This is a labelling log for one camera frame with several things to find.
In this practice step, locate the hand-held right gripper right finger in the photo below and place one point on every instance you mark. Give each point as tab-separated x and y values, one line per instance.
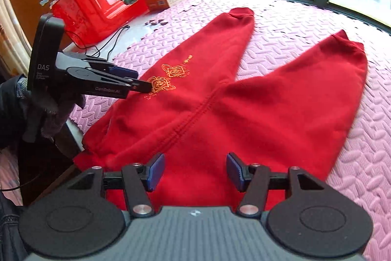
234	171

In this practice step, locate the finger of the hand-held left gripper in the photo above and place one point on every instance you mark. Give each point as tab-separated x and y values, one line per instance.
107	88
122	71

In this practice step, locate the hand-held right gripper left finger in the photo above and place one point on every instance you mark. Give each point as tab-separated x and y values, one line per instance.
156	171

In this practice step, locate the red embroidered pants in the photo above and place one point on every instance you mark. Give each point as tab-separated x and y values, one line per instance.
232	114

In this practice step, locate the person's left forearm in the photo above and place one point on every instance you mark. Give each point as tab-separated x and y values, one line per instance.
10	114

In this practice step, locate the person's left hand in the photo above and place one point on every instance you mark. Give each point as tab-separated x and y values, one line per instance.
59	114

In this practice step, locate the dark foam mat scraps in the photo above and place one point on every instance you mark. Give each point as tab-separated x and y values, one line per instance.
155	22

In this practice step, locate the wooden cabinet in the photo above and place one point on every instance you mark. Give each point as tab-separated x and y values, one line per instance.
21	1

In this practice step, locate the person's dark jacket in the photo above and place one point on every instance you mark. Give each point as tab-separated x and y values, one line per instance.
10	230

